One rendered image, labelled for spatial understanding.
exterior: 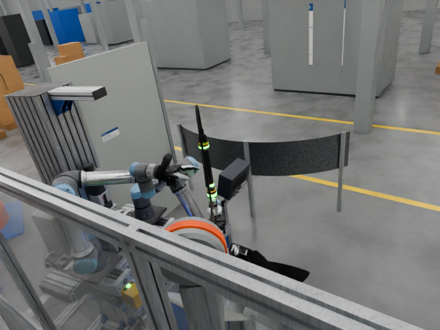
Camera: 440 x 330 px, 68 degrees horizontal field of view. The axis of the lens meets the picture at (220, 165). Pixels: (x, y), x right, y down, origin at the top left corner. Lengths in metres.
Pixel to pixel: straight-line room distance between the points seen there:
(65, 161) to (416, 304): 2.78
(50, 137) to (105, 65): 1.45
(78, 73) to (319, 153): 2.38
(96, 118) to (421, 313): 3.14
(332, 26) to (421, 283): 5.30
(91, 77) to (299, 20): 5.30
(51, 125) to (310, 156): 2.43
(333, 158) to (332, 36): 4.19
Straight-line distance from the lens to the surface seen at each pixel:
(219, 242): 0.72
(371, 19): 5.38
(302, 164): 3.50
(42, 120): 1.96
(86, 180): 1.81
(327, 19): 7.40
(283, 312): 0.46
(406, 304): 3.20
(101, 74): 3.25
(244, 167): 2.37
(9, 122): 9.52
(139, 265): 0.62
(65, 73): 3.06
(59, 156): 2.01
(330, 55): 7.49
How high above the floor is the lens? 2.39
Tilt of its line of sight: 28 degrees down
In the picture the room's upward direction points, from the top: 8 degrees counter-clockwise
